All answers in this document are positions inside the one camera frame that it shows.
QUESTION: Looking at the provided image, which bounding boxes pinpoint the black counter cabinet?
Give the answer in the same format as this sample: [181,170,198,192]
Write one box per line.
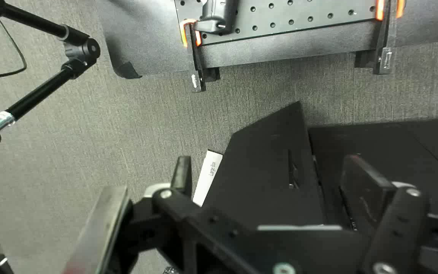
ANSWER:
[206,102,438,228]

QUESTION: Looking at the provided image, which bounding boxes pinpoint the black camera tripod arm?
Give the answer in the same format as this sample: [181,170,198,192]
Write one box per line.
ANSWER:
[0,0,102,169]

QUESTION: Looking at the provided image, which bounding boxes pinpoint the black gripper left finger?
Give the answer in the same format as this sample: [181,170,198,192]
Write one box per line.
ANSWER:
[171,155,192,196]

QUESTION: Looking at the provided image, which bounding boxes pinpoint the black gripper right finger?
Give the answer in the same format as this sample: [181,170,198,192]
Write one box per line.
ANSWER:
[341,155,397,236]

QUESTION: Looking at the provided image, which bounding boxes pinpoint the white paper label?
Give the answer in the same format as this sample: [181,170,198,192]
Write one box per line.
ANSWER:
[193,150,224,207]

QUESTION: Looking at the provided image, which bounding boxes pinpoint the black perforated mounting table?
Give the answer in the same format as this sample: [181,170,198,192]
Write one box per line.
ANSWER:
[177,0,406,91]

